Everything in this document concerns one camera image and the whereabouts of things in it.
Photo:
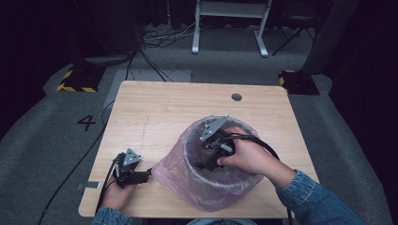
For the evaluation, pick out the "person's left hand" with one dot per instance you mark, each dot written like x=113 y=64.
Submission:
x=115 y=198

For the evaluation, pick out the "pink plastic bag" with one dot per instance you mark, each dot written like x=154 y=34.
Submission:
x=175 y=178

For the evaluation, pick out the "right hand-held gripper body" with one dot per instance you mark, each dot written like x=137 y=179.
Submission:
x=217 y=146

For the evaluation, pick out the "person's lap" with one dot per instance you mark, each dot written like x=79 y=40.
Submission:
x=222 y=222

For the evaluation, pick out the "grey curtain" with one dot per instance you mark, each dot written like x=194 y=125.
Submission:
x=331 y=34

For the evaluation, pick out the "dark stand with grey base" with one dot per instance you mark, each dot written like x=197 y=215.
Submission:
x=106 y=59

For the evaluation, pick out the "black tripod stand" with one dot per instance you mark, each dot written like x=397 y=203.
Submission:
x=294 y=34

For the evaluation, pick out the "metal table edge bracket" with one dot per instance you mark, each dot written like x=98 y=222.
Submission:
x=89 y=185

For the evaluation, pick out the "person's right hand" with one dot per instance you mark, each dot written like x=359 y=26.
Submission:
x=250 y=157

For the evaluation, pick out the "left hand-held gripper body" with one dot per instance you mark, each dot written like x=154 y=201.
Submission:
x=125 y=173

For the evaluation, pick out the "white metal stand frame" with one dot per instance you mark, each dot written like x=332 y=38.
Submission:
x=230 y=9

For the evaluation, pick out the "black yellow striped base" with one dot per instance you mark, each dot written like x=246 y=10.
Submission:
x=300 y=82
x=79 y=79

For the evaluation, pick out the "green plastic bin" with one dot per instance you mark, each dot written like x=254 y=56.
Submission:
x=219 y=195

